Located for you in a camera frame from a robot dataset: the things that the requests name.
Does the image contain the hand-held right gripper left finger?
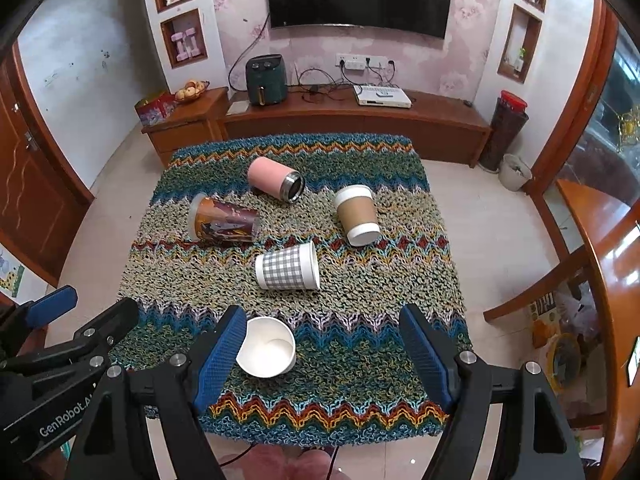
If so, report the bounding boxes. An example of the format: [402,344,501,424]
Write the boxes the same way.
[65,305,248,480]

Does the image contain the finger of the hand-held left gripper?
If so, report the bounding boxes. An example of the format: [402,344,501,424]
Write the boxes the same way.
[0,285,80,350]
[0,298,140,387]

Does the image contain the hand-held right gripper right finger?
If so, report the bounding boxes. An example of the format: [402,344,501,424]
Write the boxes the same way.
[399,304,586,480]

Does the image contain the white paper cup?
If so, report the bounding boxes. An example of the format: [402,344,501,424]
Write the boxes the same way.
[235,316,297,379]

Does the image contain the grey checked paper cup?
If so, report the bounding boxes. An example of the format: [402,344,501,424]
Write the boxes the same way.
[254,240,321,292]

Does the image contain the brown sleeved coffee cup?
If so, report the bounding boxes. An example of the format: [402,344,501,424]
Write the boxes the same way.
[333,185,382,248]

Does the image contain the zigzag knitted blanket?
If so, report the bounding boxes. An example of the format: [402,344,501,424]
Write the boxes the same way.
[107,132,474,449]

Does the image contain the wooden door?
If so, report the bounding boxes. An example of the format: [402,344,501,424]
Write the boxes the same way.
[0,40,95,287]

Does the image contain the person's legs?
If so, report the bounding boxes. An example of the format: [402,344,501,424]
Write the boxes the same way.
[219,447,342,480]

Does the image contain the yellow plastic bag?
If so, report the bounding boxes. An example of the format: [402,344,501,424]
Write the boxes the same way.
[530,294,587,403]

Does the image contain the pink steel tumbler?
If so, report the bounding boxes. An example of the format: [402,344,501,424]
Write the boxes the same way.
[247,156,306,205]

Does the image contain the small wooden side cabinet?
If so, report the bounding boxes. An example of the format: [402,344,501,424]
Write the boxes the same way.
[141,87,230,169]

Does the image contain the white wastebasket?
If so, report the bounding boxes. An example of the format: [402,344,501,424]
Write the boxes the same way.
[498,153,534,192]

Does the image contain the glossy wooden table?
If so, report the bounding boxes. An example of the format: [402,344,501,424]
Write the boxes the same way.
[554,179,640,480]

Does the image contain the red gift box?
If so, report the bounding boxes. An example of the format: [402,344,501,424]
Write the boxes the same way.
[134,90,177,128]

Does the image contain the bowl of fruit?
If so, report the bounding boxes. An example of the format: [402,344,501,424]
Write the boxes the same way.
[173,79,210,105]

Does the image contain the tall black bin red lid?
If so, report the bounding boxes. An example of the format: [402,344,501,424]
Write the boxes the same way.
[479,90,530,174]

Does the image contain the long wooden television cabinet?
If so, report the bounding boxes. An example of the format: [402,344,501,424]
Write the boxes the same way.
[215,87,494,169]

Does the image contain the white set-top box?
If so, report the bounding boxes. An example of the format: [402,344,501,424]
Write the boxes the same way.
[352,83,414,109]

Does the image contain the dark green air fryer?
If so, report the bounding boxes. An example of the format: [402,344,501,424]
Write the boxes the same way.
[244,54,289,107]

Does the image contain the pink dumbbell set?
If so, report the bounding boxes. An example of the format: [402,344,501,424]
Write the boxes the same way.
[171,29,202,59]

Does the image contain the white power strip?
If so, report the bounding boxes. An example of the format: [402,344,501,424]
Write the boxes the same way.
[335,53,399,72]

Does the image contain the black cable tangle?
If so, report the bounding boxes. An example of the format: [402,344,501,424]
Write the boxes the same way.
[292,62,401,103]

